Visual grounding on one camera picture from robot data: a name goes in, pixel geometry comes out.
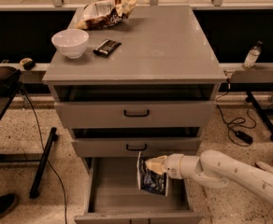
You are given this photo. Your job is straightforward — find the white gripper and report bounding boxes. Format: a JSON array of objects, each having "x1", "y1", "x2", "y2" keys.
[{"x1": 145, "y1": 154, "x2": 183, "y2": 179}]

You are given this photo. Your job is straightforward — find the blue chip bag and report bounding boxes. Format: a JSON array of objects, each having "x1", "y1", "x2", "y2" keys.
[{"x1": 136, "y1": 152, "x2": 168, "y2": 196}]

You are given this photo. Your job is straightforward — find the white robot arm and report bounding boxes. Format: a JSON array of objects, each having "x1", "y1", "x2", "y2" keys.
[{"x1": 145, "y1": 150, "x2": 273, "y2": 206}]

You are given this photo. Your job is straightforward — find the grey middle drawer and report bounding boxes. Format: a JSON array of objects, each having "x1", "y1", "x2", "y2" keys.
[{"x1": 72, "y1": 137, "x2": 201, "y2": 158}]

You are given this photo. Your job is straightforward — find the grey open bottom drawer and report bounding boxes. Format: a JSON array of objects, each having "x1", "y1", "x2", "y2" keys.
[{"x1": 74, "y1": 157, "x2": 203, "y2": 224}]

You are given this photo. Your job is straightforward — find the grey top drawer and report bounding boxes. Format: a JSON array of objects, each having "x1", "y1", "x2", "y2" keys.
[{"x1": 55, "y1": 101, "x2": 215, "y2": 128}]

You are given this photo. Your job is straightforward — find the grey drawer cabinet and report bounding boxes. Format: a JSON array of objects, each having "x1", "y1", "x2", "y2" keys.
[{"x1": 42, "y1": 5, "x2": 227, "y2": 173}]

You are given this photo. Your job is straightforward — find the brown white chip bag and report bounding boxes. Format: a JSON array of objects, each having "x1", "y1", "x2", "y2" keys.
[{"x1": 76, "y1": 0, "x2": 137, "y2": 30}]

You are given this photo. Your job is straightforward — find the black bag on table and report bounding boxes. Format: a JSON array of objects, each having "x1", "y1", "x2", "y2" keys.
[{"x1": 0, "y1": 66, "x2": 21, "y2": 97}]

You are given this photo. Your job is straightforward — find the black snack bar wrapper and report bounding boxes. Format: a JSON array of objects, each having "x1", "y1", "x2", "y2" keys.
[{"x1": 93, "y1": 39, "x2": 122, "y2": 58}]

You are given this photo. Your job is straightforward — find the clear plastic bottle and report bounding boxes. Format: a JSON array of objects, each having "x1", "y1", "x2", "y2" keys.
[{"x1": 242, "y1": 41, "x2": 264, "y2": 70}]

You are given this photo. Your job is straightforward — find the white bowl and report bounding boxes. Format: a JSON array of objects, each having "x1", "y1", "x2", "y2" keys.
[{"x1": 51, "y1": 29, "x2": 89, "y2": 59}]

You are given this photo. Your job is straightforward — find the tape measure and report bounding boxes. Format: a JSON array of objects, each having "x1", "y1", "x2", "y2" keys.
[{"x1": 20, "y1": 58, "x2": 36, "y2": 70}]

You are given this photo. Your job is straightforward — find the black shoe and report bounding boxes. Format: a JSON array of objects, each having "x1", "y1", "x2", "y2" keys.
[{"x1": 0, "y1": 193, "x2": 18, "y2": 217}]

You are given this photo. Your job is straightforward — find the black side table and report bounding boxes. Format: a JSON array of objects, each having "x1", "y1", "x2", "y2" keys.
[{"x1": 0, "y1": 81, "x2": 59, "y2": 200}]

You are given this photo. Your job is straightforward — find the black power adapter with cable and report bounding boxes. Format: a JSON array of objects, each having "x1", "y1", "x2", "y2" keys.
[{"x1": 215, "y1": 77, "x2": 257, "y2": 147}]

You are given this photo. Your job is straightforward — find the black floor cable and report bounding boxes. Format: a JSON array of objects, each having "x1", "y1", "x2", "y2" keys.
[{"x1": 20, "y1": 86, "x2": 69, "y2": 224}]

